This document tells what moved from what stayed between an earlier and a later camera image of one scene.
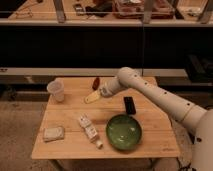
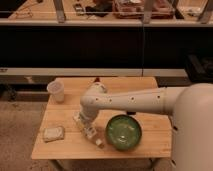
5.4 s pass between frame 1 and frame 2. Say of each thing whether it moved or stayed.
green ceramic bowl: stayed
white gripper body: moved
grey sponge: stayed
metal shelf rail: stayed
